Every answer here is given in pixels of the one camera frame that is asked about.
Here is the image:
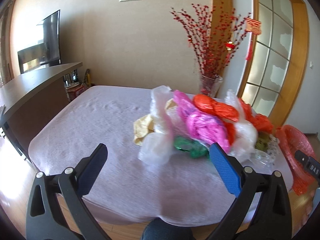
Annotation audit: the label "red lined trash basket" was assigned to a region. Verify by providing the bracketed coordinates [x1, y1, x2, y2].
[276, 125, 316, 196]

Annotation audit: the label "green plastic bag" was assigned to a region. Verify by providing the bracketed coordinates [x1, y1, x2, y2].
[174, 136, 209, 159]

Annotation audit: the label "pink plastic bag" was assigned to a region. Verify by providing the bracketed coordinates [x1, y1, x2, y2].
[173, 90, 230, 153]

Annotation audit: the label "white translucent plastic bag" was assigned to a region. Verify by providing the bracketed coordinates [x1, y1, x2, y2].
[138, 85, 174, 165]

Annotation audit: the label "yellow paper bag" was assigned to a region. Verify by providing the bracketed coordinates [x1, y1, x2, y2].
[133, 114, 154, 146]

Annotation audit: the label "person's hand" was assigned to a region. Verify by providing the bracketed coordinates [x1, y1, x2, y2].
[302, 187, 319, 225]

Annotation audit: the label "lavender tablecloth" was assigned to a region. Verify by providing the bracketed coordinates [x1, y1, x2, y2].
[28, 86, 234, 227]

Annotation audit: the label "frosted glass door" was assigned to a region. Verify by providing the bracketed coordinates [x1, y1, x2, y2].
[238, 0, 309, 127]

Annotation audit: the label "person's dark knee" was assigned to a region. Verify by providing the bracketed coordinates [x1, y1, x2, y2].
[140, 218, 195, 240]

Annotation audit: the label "dark wooden counter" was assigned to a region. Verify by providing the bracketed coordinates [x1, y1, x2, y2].
[1, 62, 82, 159]

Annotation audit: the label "glass vase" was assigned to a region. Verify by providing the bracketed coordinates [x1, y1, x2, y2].
[200, 75, 223, 98]

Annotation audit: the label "clutter under counter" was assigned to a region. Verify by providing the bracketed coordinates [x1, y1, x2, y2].
[63, 69, 94, 102]

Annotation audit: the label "red small lantern ornament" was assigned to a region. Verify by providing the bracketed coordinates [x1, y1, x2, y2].
[225, 41, 235, 53]

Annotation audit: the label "red chinese knot ornament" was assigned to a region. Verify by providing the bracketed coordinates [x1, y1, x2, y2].
[245, 18, 262, 61]

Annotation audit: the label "red berry branches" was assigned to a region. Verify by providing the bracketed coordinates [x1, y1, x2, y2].
[170, 2, 251, 78]

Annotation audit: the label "black television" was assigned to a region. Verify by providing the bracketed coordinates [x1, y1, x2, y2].
[17, 10, 61, 74]

